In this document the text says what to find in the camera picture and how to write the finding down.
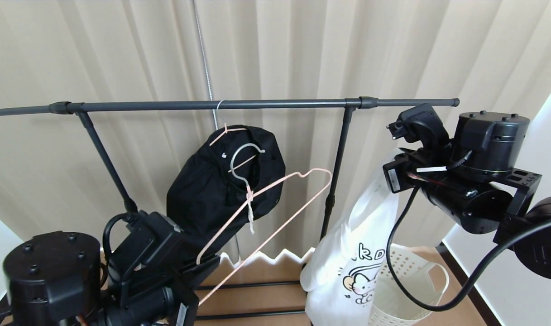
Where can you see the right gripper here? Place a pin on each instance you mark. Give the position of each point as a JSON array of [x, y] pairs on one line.
[[413, 170]]

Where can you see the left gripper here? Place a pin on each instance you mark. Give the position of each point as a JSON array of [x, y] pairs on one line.
[[157, 308]]

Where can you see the white garment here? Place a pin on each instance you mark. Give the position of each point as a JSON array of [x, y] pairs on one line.
[[338, 253]]

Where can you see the black shorts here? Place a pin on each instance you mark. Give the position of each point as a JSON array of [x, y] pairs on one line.
[[203, 199]]

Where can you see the pink clothes hanger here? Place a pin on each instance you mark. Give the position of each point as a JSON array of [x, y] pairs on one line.
[[275, 181], [227, 131]]

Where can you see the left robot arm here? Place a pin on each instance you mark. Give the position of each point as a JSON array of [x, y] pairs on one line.
[[49, 271]]

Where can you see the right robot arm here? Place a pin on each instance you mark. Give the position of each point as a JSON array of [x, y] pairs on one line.
[[488, 140]]

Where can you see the white laundry basket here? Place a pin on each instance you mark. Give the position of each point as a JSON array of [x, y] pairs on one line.
[[415, 271]]

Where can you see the black clothes rack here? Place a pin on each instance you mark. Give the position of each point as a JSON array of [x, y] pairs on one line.
[[166, 106]]

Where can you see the silver curtain wand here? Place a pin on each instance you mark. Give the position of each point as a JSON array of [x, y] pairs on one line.
[[205, 59]]

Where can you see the beige curtain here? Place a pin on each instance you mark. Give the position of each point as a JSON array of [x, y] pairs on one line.
[[98, 45]]

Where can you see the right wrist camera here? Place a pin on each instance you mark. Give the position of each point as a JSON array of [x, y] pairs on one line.
[[422, 124]]

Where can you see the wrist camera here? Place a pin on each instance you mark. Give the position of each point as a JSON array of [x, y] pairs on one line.
[[422, 124], [144, 240]]

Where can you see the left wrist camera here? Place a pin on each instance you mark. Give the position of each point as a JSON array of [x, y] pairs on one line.
[[144, 240]]

